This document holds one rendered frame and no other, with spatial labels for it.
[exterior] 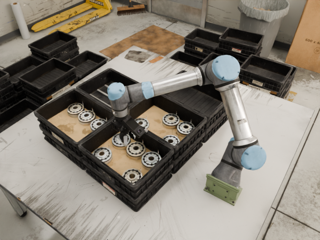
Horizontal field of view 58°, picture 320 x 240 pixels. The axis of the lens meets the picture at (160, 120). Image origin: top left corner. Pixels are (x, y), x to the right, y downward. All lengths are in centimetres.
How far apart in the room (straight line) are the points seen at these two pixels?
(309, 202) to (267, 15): 208
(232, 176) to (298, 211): 113
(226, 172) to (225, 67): 52
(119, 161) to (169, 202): 33
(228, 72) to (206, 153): 62
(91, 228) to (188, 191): 52
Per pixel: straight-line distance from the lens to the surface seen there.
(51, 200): 165
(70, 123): 181
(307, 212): 258
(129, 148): 156
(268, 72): 295
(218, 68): 130
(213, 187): 155
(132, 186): 133
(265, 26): 378
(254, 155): 137
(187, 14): 482
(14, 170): 186
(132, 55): 260
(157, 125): 172
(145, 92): 126
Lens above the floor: 203
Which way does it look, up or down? 43 degrees down
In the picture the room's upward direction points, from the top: straight up
